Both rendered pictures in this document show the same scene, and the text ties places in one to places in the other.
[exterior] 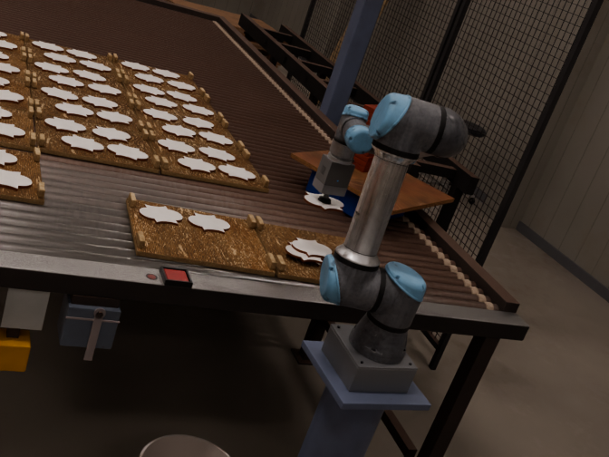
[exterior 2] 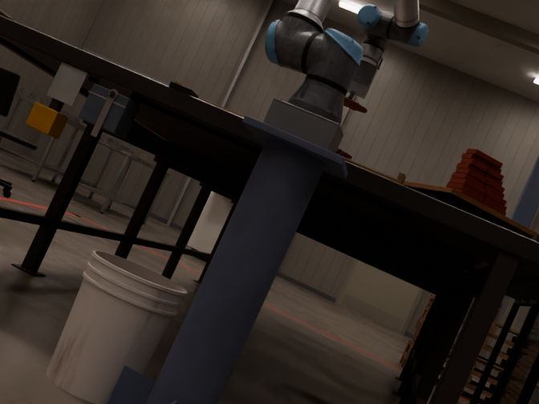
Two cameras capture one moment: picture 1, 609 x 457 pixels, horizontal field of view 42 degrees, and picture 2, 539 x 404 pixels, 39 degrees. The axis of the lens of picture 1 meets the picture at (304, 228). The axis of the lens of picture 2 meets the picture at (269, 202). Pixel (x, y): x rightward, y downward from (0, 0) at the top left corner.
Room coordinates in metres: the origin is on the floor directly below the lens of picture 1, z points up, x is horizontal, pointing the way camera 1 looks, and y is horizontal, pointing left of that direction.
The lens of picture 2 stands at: (0.34, -1.54, 0.62)
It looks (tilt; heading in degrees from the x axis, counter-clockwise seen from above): 2 degrees up; 40
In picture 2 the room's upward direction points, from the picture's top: 25 degrees clockwise
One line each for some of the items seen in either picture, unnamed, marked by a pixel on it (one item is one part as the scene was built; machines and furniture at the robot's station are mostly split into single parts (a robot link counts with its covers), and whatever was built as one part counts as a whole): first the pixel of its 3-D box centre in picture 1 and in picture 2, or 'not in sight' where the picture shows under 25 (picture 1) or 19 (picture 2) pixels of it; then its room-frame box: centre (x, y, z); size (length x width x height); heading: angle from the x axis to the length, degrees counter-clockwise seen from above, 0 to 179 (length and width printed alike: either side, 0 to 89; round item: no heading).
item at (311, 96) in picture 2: (382, 331); (319, 100); (1.86, -0.28, 1.00); 0.15 x 0.15 x 0.10
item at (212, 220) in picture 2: not in sight; (233, 217); (7.48, 4.90, 0.63); 2.64 x 0.66 x 1.26; 32
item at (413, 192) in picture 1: (374, 178); (467, 211); (3.07, -0.20, 1.03); 0.50 x 0.50 x 0.02; 59
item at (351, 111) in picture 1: (352, 125); (378, 33); (2.30, -0.03, 1.38); 0.09 x 0.08 x 0.11; 14
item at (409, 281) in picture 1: (396, 293); (334, 58); (1.85, -0.27, 1.12); 0.13 x 0.12 x 0.14; 104
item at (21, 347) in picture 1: (14, 324); (57, 98); (1.72, 0.61, 0.74); 0.09 x 0.08 x 0.24; 117
